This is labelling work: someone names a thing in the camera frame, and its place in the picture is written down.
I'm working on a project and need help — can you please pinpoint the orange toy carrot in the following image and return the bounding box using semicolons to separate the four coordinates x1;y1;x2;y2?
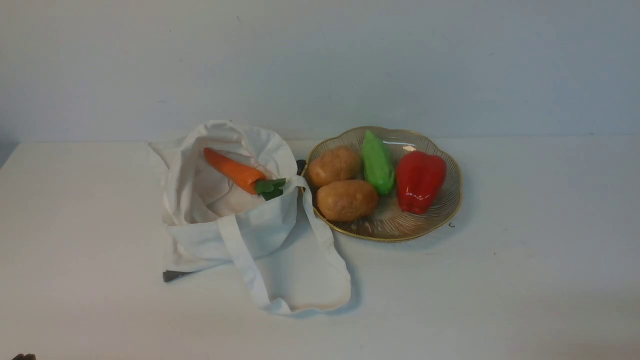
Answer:
203;147;287;201

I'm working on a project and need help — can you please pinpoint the white cloth tote bag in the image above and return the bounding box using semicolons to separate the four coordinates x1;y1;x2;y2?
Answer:
147;121;352;316

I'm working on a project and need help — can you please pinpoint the upper brown potato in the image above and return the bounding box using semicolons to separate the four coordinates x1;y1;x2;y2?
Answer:
308;145;362;188

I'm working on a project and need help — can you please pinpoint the brown potato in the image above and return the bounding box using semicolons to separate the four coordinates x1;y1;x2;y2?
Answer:
317;178;379;223
308;145;362;188

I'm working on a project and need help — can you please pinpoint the lower brown potato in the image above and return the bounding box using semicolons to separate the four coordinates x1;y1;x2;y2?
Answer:
317;178;379;223

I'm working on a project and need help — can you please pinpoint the green toy vegetable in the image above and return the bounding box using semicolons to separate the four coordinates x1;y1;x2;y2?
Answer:
360;130;396;196

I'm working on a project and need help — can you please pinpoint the gold-rimmed glass plate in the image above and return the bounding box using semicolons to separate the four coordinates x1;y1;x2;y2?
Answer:
301;126;464;243

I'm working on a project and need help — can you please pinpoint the red bell pepper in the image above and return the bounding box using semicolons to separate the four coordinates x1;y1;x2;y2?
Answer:
396;150;447;215

